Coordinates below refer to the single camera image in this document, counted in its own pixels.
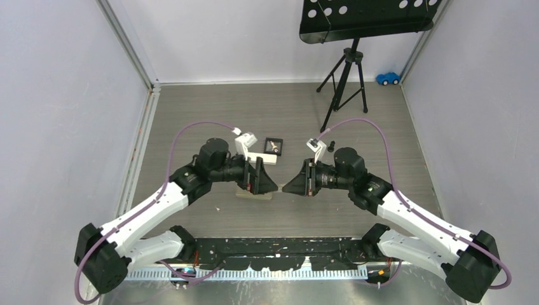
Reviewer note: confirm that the black framed display case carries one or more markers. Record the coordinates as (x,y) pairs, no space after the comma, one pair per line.
(273,146)

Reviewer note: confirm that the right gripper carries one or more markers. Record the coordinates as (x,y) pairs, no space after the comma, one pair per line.
(305,183)

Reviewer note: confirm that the blue toy car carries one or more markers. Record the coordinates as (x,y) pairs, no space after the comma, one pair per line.
(388,78)

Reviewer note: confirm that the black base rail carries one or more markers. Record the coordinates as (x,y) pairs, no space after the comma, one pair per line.
(280,254)

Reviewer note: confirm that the white remote control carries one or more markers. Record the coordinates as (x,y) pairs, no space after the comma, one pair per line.
(240,193)
(268,159)

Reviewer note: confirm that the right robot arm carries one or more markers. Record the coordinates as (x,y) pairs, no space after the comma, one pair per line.
(467,262)

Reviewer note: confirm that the black chess piece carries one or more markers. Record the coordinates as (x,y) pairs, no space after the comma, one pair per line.
(331,147)

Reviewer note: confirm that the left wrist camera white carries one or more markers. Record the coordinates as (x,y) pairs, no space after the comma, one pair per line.
(242,144)

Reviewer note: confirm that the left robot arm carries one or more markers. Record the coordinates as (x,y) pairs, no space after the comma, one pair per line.
(106,254)

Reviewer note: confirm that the black music stand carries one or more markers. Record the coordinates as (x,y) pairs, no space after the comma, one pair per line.
(330,21)

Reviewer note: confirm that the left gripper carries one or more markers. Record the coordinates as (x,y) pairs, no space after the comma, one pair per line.
(255,180)

